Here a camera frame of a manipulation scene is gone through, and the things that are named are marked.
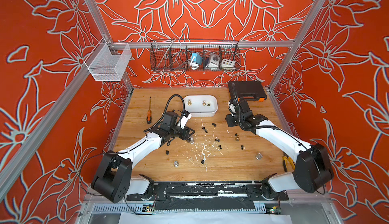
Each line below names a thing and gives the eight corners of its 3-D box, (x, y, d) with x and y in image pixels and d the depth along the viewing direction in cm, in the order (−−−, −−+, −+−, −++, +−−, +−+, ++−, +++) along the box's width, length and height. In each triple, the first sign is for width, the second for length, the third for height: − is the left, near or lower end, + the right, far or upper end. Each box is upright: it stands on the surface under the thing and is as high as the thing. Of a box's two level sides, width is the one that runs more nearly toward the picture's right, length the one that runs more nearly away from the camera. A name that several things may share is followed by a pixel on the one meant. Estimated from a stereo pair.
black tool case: (230, 103, 112) (232, 98, 108) (227, 86, 124) (228, 81, 120) (265, 103, 112) (268, 98, 108) (258, 86, 124) (261, 81, 120)
